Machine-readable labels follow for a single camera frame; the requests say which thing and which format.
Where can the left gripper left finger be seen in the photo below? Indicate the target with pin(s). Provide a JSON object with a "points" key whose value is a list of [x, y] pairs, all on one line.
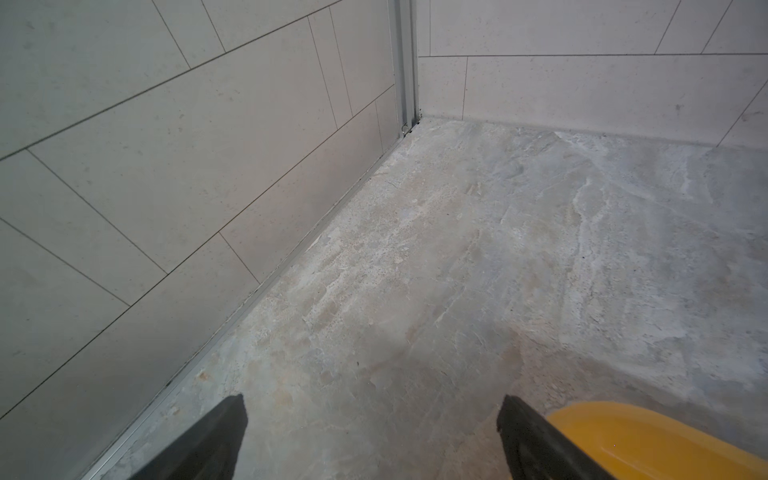
{"points": [[209, 449]]}

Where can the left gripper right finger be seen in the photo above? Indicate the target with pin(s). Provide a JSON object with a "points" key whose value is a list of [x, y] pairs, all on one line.
{"points": [[535, 449]]}

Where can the yellow plastic tray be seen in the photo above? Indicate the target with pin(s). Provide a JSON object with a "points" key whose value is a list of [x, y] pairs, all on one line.
{"points": [[631, 442]]}

